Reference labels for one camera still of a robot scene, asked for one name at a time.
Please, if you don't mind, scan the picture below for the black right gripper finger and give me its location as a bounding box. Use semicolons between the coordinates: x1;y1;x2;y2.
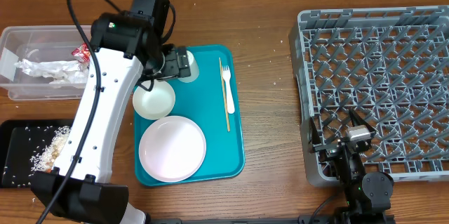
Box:
308;118;322;152
349;109;376;136

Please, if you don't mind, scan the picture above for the green-white bowl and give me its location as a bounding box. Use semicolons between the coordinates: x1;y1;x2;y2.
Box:
133;80;175;120

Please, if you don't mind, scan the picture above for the red snack wrapper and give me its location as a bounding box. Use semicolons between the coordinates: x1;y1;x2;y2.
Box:
71;43;91;63

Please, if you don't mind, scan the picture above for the white napkin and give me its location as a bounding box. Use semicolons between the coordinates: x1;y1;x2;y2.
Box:
15;59;89;84

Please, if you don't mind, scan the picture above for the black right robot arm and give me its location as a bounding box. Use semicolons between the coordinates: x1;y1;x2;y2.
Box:
308;110;395;224

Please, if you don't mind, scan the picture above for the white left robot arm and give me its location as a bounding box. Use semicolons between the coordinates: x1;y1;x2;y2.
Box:
31;0;191;223

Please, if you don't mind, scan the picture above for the grey dishwasher rack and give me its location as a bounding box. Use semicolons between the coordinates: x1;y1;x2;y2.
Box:
289;5;448;187

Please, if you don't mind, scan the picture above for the black waste tray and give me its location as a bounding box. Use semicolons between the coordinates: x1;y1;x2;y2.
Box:
1;119;73;188

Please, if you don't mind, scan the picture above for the white paper cup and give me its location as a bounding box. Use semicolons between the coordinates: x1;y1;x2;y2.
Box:
179;51;199;83

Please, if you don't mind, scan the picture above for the white plastic fork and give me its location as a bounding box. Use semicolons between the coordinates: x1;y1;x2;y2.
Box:
222;65;235;114

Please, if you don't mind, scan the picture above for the teal plastic tray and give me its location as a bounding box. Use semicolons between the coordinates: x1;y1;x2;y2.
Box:
133;44;246;187

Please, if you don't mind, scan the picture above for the large white plate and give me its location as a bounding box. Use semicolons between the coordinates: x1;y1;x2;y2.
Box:
138;116;206;183

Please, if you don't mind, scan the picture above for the clear plastic bin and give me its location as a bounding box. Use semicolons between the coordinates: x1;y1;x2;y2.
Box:
1;25;85;101

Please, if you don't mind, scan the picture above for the rice and peanuts pile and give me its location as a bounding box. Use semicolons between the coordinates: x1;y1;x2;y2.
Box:
29;126;72;172

